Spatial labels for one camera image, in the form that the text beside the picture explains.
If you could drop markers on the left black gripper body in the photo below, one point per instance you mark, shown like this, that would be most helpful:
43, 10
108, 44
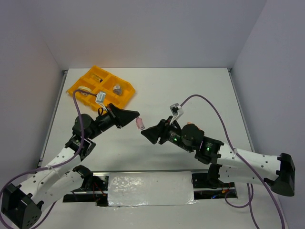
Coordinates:
103, 122

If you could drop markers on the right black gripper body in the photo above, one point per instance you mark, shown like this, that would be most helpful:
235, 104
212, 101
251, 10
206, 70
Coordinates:
174, 134

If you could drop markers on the pink highlighter pen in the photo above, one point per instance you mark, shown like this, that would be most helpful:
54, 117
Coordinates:
139, 123

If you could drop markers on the jar of paper clips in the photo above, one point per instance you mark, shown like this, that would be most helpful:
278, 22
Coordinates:
117, 89

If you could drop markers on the clear tape roll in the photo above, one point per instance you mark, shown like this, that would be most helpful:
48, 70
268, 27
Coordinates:
85, 90

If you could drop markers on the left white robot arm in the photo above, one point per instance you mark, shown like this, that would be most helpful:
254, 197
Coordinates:
24, 204

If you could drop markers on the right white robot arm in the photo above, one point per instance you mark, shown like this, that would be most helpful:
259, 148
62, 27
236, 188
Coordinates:
227, 165

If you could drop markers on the yellow compartment tray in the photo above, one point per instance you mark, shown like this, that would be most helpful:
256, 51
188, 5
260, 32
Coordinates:
109, 81

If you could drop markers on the silver foil covered plate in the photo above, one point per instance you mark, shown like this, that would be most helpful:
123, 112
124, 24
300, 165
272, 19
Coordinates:
150, 189

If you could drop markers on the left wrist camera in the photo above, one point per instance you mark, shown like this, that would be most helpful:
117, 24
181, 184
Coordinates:
100, 97

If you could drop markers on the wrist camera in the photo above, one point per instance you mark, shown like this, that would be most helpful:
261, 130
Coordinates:
100, 97
177, 112

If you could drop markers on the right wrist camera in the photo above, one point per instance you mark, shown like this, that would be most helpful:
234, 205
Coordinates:
177, 112

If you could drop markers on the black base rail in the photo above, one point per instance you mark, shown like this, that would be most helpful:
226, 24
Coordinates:
98, 192

